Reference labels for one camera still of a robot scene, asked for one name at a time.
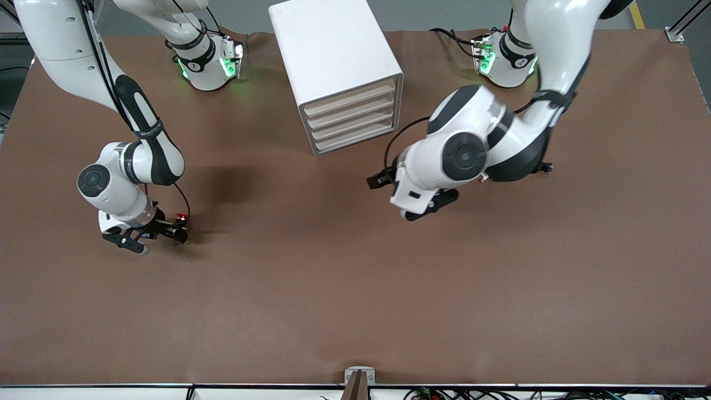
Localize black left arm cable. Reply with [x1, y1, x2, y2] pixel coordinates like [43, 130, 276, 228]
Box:
[383, 89, 578, 173]

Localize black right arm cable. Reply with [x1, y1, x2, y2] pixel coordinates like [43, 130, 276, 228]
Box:
[82, 0, 192, 223]

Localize brown table mat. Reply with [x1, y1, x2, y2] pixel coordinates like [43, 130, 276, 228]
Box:
[0, 29, 711, 387]

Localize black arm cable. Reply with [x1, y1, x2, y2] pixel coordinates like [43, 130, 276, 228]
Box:
[383, 89, 578, 173]
[82, 0, 192, 223]

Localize white table edge rail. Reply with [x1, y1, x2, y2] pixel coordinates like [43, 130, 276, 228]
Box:
[0, 383, 711, 400]

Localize black base cable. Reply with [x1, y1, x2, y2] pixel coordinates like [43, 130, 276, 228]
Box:
[429, 27, 481, 59]

